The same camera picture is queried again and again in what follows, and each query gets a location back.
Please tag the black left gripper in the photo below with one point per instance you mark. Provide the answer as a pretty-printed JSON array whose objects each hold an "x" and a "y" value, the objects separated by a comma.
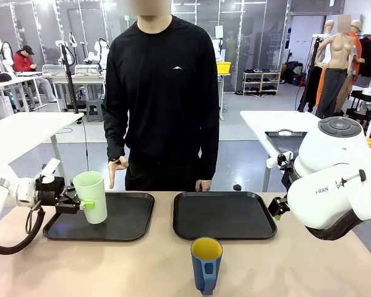
[{"x": 49, "y": 190}]

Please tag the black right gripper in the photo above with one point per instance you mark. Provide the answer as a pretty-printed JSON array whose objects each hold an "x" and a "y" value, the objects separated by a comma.
[{"x": 288, "y": 181}]

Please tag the pale green plastic cup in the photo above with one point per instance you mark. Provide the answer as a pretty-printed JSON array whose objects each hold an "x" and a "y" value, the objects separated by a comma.
[{"x": 94, "y": 188}]

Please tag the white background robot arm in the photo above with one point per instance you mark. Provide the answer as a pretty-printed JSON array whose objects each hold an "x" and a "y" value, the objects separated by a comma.
[
  {"x": 99, "y": 52},
  {"x": 70, "y": 40},
  {"x": 6, "y": 55}
]

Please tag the person's left forearm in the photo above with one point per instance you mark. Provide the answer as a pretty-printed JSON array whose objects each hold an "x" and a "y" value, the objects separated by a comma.
[{"x": 210, "y": 154}]

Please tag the person's right forearm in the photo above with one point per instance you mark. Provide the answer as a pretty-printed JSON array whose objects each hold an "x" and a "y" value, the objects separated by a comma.
[{"x": 116, "y": 145}]

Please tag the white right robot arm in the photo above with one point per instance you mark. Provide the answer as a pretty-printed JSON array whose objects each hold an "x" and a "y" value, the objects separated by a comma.
[{"x": 321, "y": 198}]

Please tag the person's right hand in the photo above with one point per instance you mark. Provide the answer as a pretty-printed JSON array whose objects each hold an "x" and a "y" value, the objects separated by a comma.
[{"x": 117, "y": 164}]

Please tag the person's left hand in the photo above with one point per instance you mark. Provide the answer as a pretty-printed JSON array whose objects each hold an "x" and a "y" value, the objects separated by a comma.
[{"x": 203, "y": 185}]

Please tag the small black knob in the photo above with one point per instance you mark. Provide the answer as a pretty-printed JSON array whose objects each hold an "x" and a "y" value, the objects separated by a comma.
[{"x": 237, "y": 187}]

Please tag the black plastic tray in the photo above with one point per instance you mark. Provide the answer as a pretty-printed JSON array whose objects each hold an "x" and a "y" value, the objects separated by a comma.
[
  {"x": 126, "y": 222},
  {"x": 222, "y": 216}
]

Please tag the white side table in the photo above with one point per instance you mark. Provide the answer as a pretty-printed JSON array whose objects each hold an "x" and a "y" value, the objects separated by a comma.
[
  {"x": 28, "y": 127},
  {"x": 259, "y": 120}
]

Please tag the grey plastic stool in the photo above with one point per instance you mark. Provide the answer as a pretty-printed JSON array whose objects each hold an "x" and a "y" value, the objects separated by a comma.
[{"x": 94, "y": 111}]

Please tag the blue mug yellow inside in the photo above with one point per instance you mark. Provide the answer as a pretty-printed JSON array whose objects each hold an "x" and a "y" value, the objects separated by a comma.
[{"x": 199, "y": 272}]

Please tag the white background workbench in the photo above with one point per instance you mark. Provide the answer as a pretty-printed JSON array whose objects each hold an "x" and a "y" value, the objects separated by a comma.
[{"x": 80, "y": 78}]

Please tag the black utility cart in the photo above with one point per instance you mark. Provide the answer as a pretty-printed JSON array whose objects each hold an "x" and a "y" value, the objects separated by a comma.
[{"x": 357, "y": 108}]

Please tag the hanging black trousers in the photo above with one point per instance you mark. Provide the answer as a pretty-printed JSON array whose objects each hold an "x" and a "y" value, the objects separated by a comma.
[{"x": 310, "y": 83}]

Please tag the black tripod stand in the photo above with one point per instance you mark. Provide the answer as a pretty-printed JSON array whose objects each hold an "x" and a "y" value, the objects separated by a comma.
[{"x": 68, "y": 72}]

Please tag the wooden shoe rack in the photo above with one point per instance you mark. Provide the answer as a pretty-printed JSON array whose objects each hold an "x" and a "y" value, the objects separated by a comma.
[{"x": 244, "y": 83}]

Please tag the clear plastic container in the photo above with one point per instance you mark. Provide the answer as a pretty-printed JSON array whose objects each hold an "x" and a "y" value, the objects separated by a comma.
[
  {"x": 86, "y": 70},
  {"x": 53, "y": 70}
]

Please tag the white background desk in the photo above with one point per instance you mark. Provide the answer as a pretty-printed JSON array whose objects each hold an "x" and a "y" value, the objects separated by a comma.
[{"x": 15, "y": 81}]

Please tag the person in black shirt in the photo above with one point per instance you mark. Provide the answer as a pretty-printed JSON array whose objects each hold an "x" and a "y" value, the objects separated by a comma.
[{"x": 164, "y": 108}]

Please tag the blue bags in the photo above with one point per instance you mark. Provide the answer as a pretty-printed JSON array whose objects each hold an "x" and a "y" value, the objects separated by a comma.
[{"x": 292, "y": 72}]

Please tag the black cap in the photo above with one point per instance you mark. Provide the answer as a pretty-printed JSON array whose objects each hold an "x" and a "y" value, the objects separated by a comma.
[{"x": 3, "y": 77}]

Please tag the seated person red jacket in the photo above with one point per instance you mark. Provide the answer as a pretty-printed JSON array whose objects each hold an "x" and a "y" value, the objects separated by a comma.
[{"x": 22, "y": 63}]

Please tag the yellow basket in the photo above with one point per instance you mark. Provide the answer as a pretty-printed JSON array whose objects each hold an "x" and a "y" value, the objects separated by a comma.
[{"x": 224, "y": 67}]

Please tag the bare mannequin grey trousers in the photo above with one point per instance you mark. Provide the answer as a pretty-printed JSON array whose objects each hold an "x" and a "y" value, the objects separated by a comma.
[{"x": 338, "y": 49}]

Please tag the mannequin with hat orange clothes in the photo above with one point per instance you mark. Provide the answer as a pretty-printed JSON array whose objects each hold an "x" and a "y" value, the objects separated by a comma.
[{"x": 357, "y": 46}]

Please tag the white mannequin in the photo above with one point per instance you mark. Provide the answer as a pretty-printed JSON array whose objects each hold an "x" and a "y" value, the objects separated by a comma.
[{"x": 329, "y": 31}]

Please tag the white wall sign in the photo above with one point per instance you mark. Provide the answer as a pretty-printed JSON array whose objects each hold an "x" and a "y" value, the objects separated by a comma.
[{"x": 219, "y": 31}]

